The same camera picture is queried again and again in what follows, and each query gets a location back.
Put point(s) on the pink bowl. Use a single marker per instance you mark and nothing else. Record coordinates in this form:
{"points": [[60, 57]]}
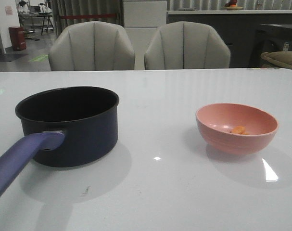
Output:
{"points": [[215, 121]]}

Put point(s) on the orange ham slices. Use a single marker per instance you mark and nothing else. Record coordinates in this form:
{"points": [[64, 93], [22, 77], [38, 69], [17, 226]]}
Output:
{"points": [[241, 130]]}

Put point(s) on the dark blue saucepan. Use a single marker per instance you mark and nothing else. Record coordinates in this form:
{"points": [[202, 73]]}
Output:
{"points": [[65, 127]]}

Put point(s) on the right beige chair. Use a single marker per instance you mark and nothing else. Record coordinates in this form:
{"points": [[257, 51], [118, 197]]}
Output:
{"points": [[186, 45]]}

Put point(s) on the beige chair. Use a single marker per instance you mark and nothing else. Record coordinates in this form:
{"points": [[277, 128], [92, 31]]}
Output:
{"points": [[186, 45], [92, 46]]}

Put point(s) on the left beige chair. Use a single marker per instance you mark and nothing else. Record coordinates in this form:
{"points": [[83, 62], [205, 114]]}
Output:
{"points": [[92, 46]]}

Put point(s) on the white cabinet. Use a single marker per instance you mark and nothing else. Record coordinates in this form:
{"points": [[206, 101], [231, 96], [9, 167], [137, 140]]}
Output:
{"points": [[141, 18]]}

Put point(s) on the grey counter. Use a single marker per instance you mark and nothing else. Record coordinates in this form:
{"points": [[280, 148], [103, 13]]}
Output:
{"points": [[236, 28]]}

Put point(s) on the fruit plate on counter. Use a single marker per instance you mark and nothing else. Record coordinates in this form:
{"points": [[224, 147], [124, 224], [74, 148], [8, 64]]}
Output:
{"points": [[232, 5]]}

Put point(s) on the red trash bin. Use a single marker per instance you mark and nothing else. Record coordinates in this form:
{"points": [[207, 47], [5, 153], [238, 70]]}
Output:
{"points": [[17, 38]]}

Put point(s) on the background desk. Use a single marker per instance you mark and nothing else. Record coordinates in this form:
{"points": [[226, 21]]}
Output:
{"points": [[30, 22]]}

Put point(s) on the beige cushion seat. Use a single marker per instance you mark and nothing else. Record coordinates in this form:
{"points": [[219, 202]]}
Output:
{"points": [[277, 59]]}

